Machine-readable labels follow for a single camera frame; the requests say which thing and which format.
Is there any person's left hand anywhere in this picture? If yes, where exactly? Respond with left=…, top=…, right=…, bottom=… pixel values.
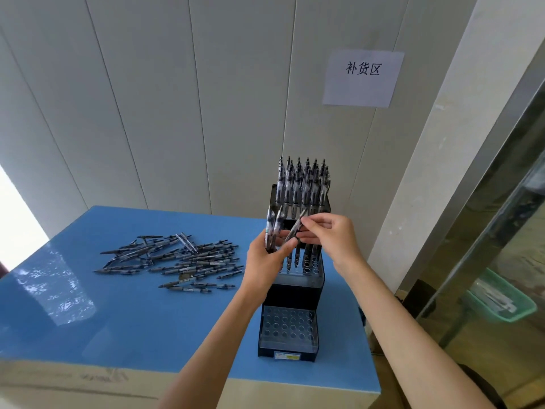
left=238, top=229, right=300, bottom=311

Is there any black round object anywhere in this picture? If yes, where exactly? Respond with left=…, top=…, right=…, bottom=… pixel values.
left=459, top=364, right=508, bottom=409

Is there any pile of black pens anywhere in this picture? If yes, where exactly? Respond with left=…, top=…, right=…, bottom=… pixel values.
left=93, top=232, right=244, bottom=294

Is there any steel framed glass partition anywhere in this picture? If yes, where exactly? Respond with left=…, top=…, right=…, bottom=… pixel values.
left=400, top=80, right=545, bottom=409

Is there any white paper sign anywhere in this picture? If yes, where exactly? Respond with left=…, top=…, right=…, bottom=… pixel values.
left=322, top=48, right=405, bottom=109

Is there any black tiered pen display stand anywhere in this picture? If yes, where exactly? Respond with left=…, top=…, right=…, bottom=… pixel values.
left=257, top=184, right=332, bottom=362

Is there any person's left forearm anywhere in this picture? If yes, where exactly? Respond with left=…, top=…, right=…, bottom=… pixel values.
left=155, top=289, right=261, bottom=409

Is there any blue table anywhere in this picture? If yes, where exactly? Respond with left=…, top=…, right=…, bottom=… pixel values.
left=0, top=205, right=382, bottom=409

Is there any green plastic basket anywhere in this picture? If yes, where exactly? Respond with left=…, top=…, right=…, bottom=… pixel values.
left=464, top=268, right=538, bottom=323

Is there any person's right forearm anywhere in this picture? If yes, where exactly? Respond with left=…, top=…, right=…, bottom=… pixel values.
left=342, top=259, right=494, bottom=409

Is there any row of black pens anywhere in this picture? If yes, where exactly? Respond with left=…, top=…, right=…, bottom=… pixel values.
left=280, top=242, right=323, bottom=276
left=274, top=156, right=332, bottom=218

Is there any dark framed glass door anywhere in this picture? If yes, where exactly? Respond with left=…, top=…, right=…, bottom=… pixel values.
left=0, top=164, right=50, bottom=279

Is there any person's right hand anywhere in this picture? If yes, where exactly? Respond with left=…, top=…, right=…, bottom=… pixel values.
left=296, top=212, right=368, bottom=278

